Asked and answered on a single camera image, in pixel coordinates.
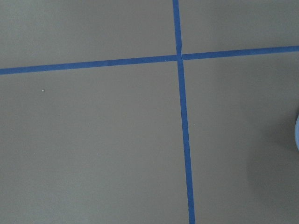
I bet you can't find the blue bowl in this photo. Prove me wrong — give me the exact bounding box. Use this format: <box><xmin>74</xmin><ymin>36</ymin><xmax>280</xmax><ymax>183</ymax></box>
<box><xmin>294</xmin><ymin>116</ymin><xmax>299</xmax><ymax>150</ymax></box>

